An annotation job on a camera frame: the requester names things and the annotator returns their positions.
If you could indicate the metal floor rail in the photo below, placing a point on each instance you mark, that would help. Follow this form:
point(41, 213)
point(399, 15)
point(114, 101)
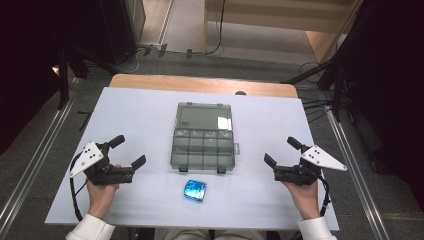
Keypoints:
point(36, 156)
point(353, 166)

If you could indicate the wooden platform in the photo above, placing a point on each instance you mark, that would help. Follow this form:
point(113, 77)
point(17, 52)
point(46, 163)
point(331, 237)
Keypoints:
point(266, 16)

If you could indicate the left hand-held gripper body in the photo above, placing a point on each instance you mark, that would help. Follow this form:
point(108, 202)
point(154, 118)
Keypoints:
point(110, 175)

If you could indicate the clear grey compartment box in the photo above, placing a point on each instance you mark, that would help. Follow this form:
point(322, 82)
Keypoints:
point(203, 146)

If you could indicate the black tripod stand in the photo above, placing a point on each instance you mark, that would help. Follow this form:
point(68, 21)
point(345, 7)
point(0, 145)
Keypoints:
point(336, 86)

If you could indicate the person's left hand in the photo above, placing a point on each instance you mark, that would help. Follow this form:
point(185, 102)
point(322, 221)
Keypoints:
point(100, 198)

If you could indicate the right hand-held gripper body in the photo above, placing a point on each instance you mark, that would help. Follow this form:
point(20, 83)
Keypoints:
point(296, 175)

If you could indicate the dark curtain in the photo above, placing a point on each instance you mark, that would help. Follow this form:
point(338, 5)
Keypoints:
point(393, 83)
point(30, 50)

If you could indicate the wooden table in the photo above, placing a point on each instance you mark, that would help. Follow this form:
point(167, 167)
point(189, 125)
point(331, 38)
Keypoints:
point(200, 83)

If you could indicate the white table cover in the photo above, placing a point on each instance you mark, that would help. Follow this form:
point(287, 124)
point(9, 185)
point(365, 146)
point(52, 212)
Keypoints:
point(140, 116)

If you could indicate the small black floor bar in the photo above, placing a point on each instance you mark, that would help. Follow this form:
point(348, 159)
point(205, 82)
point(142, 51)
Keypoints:
point(85, 120)

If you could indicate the person's right hand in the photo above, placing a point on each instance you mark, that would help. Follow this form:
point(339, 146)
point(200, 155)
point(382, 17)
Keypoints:
point(306, 198)

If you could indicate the shiny blue roll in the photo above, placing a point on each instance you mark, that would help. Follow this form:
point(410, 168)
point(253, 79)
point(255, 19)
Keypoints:
point(195, 190)

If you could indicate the black cabinet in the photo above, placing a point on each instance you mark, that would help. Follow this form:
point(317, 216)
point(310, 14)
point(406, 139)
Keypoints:
point(123, 26)

